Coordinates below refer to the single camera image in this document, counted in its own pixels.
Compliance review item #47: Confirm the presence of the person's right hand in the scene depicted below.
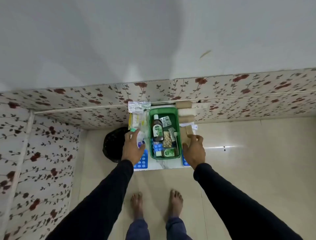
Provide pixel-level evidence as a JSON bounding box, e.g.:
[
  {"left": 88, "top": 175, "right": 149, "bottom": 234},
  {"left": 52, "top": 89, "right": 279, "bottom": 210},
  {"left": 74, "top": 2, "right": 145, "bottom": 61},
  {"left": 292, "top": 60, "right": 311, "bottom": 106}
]
[{"left": 182, "top": 134, "right": 207, "bottom": 171}]

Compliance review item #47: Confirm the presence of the small silver blister pack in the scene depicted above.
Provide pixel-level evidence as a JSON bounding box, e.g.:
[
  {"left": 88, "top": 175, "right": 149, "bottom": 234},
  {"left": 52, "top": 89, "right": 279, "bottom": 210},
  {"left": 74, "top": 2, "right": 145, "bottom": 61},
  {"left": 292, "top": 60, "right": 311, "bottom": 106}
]
[{"left": 159, "top": 116, "right": 172, "bottom": 128}]

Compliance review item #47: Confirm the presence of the person's foot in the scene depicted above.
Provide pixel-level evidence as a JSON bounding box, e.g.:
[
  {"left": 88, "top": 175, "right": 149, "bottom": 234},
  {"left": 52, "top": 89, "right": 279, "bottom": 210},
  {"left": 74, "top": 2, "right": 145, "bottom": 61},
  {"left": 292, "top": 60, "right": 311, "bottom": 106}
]
[
  {"left": 130, "top": 192, "right": 144, "bottom": 221},
  {"left": 165, "top": 189, "right": 184, "bottom": 219}
]

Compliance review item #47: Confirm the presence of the person's left foot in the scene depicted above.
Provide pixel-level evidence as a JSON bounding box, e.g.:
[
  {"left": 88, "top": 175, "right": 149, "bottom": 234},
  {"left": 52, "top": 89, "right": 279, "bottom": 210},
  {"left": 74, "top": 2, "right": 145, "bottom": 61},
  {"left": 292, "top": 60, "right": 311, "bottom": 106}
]
[{"left": 130, "top": 192, "right": 144, "bottom": 221}]

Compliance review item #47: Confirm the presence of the beige tablet strip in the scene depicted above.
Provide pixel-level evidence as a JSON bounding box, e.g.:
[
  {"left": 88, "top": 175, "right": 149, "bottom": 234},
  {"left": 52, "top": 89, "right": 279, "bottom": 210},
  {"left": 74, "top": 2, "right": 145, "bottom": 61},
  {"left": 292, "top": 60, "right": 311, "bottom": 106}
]
[{"left": 163, "top": 131, "right": 173, "bottom": 148}]

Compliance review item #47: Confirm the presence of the white table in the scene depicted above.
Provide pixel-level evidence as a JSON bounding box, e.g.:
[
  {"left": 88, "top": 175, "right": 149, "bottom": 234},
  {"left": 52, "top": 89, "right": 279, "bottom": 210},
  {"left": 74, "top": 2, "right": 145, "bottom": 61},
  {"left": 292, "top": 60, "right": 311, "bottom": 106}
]
[{"left": 127, "top": 104, "right": 198, "bottom": 171}]

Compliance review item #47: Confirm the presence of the green label white carton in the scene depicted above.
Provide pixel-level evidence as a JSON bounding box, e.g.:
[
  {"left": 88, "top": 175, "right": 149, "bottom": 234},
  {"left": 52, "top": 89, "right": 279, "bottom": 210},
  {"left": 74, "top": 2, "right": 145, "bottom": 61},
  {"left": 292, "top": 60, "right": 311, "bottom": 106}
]
[{"left": 155, "top": 148, "right": 179, "bottom": 159}]

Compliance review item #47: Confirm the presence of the person's left forearm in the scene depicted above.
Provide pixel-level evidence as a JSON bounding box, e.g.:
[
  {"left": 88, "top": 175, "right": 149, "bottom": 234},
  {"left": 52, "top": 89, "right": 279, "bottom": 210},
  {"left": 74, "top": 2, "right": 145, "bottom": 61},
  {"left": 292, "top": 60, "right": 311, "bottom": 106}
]
[{"left": 45, "top": 159, "right": 134, "bottom": 240}]

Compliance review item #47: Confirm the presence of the person's left hand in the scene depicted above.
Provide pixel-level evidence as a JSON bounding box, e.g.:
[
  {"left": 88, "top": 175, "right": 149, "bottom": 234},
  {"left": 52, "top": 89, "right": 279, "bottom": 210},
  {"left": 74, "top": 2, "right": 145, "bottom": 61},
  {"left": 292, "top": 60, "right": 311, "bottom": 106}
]
[{"left": 121, "top": 128, "right": 146, "bottom": 167}]

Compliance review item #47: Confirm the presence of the person's right forearm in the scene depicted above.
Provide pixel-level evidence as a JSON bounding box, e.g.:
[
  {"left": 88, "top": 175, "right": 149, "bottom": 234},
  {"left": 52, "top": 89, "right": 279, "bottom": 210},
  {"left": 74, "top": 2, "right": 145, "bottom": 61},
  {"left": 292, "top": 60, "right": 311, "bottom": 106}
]
[{"left": 193, "top": 163, "right": 303, "bottom": 240}]

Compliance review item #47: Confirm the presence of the person's right trouser leg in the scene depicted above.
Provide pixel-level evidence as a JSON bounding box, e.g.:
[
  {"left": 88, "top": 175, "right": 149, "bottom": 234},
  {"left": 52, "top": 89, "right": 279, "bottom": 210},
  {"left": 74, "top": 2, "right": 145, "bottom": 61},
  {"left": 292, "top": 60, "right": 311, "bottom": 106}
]
[{"left": 165, "top": 217, "right": 193, "bottom": 240}]

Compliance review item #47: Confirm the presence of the small blue tablet strip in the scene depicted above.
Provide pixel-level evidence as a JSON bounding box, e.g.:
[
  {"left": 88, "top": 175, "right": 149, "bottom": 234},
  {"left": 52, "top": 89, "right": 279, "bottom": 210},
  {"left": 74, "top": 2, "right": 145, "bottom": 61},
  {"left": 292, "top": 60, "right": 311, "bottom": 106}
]
[{"left": 152, "top": 141, "right": 163, "bottom": 155}]

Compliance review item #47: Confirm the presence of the person's right foot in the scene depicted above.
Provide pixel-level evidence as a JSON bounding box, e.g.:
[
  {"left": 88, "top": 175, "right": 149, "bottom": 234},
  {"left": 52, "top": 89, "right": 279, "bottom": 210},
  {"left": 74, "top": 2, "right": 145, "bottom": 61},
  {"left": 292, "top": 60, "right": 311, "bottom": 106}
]
[{"left": 165, "top": 189, "right": 184, "bottom": 219}]

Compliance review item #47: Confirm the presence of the green plastic basket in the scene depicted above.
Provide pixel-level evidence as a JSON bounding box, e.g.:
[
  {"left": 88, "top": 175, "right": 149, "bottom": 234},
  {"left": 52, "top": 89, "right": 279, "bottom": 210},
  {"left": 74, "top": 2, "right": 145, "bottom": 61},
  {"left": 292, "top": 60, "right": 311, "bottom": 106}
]
[{"left": 148, "top": 106, "right": 182, "bottom": 160}]

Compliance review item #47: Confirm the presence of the yellow cotton swab packet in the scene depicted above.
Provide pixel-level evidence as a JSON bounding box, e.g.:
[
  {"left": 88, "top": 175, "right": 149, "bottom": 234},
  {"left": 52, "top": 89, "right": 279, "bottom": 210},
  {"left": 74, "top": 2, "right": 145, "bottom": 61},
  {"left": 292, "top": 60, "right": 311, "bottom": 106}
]
[{"left": 128, "top": 112, "right": 150, "bottom": 130}]

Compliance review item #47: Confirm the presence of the person's trouser leg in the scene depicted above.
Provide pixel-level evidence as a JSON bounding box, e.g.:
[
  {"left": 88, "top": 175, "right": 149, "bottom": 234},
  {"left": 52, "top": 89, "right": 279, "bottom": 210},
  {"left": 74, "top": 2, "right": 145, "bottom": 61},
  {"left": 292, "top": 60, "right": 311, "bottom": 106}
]
[
  {"left": 165, "top": 217, "right": 193, "bottom": 240},
  {"left": 126, "top": 219, "right": 150, "bottom": 240}
]

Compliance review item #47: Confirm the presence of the person's left trouser leg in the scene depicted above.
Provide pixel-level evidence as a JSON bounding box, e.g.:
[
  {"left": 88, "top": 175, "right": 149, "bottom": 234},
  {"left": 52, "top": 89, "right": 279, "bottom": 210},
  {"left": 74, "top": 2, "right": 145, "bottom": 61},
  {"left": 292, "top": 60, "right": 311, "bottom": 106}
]
[{"left": 126, "top": 219, "right": 150, "bottom": 240}]

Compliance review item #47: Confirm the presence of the white bandage roll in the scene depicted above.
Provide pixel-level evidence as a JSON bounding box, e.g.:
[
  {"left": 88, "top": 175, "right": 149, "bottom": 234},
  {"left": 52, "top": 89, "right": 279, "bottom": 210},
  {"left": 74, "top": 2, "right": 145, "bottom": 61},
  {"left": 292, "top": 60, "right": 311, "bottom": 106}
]
[{"left": 178, "top": 108, "right": 196, "bottom": 117}]

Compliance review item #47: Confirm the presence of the black trash bin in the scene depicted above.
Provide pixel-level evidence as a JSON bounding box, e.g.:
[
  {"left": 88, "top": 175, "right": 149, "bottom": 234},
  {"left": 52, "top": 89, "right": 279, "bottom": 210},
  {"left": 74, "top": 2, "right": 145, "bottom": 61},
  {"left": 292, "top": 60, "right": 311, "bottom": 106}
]
[{"left": 103, "top": 127, "right": 129, "bottom": 164}]

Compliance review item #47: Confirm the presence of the large silver blister pack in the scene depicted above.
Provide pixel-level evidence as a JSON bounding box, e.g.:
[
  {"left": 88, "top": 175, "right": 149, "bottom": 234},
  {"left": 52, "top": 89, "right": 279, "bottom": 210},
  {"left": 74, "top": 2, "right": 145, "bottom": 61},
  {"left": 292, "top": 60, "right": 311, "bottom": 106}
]
[{"left": 128, "top": 101, "right": 151, "bottom": 113}]

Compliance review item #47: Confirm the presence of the brown antiseptic bottle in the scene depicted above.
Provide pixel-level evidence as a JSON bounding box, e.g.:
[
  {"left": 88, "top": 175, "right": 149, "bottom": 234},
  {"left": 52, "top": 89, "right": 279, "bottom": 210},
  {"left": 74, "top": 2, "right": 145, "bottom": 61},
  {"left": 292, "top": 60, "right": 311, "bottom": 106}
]
[{"left": 152, "top": 114, "right": 164, "bottom": 142}]

